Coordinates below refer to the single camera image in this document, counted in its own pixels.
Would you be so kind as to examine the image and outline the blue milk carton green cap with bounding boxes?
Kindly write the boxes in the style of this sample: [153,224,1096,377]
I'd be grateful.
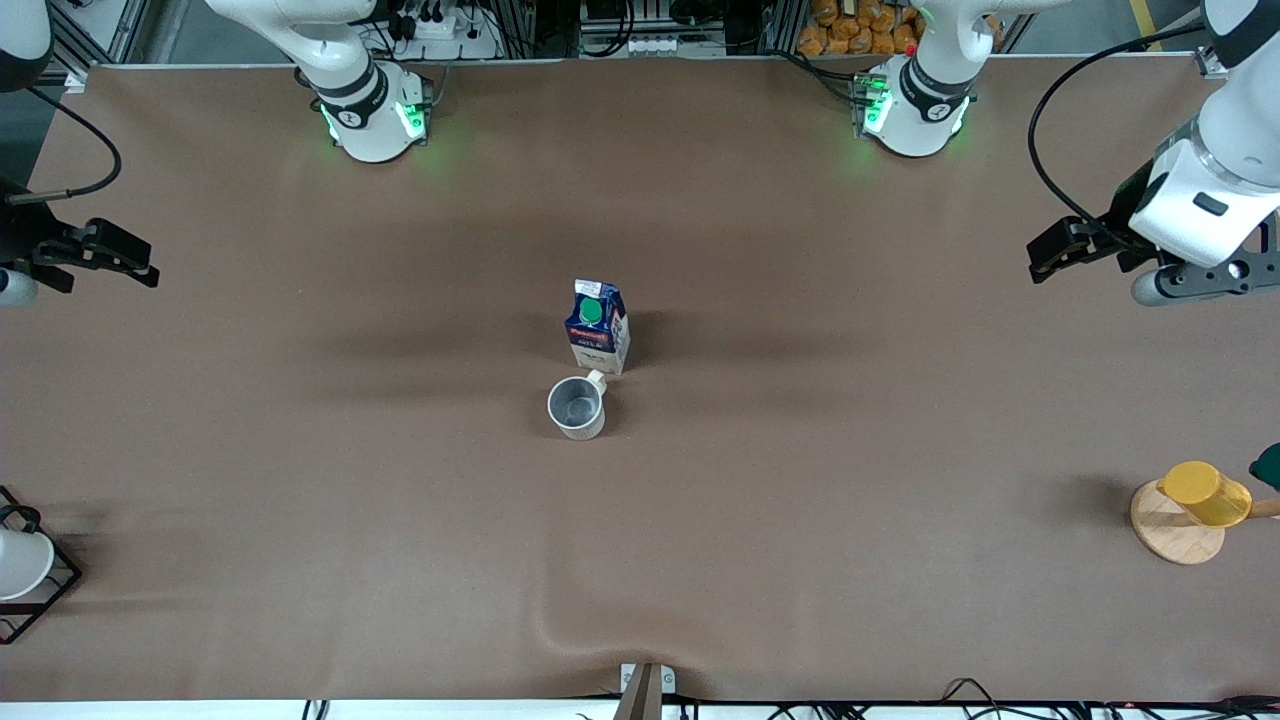
[564,279,632,378]

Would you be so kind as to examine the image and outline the grey ceramic mug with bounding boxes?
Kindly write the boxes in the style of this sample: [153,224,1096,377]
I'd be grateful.
[546,369,609,441]

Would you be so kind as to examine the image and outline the yellow plastic cup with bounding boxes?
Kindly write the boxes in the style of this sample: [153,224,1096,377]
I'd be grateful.
[1157,461,1253,528]

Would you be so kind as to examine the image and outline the round wooden cup stand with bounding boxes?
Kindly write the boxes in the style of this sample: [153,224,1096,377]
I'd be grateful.
[1130,479,1280,566]

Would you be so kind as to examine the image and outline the bag of orange bread rolls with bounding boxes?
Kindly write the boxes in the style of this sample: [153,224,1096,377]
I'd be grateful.
[796,0,1003,57]

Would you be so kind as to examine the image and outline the white bowl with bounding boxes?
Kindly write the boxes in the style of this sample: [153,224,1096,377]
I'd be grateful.
[0,527,56,601]

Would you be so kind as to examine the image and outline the white power strip with plugs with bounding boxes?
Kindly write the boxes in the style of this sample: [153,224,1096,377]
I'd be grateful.
[385,0,503,60]

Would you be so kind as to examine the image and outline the white narrow power strip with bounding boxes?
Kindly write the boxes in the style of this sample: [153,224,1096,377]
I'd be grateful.
[622,35,725,58]

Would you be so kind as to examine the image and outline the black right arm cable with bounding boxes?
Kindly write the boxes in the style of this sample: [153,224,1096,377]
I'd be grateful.
[4,85,124,207]

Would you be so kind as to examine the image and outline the black wire rack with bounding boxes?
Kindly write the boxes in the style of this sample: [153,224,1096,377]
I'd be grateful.
[0,485,83,646]

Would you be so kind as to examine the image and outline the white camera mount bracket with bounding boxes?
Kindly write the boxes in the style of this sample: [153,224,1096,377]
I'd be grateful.
[612,662,677,720]

